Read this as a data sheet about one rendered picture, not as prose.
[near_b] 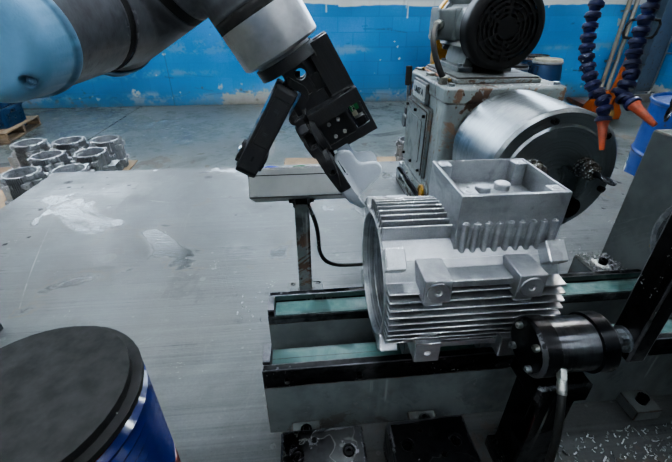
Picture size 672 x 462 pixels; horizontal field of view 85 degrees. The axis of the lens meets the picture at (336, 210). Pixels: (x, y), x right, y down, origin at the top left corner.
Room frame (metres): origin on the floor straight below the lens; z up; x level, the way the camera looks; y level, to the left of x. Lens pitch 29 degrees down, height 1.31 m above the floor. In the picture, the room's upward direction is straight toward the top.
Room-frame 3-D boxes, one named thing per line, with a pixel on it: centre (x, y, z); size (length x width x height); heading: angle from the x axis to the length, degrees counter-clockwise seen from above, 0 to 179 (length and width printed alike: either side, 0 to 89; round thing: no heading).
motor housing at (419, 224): (0.39, -0.15, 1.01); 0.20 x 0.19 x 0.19; 95
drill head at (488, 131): (0.77, -0.39, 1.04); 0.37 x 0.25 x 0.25; 5
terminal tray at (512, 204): (0.39, -0.19, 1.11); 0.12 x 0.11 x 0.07; 95
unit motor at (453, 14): (1.04, -0.33, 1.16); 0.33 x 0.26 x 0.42; 5
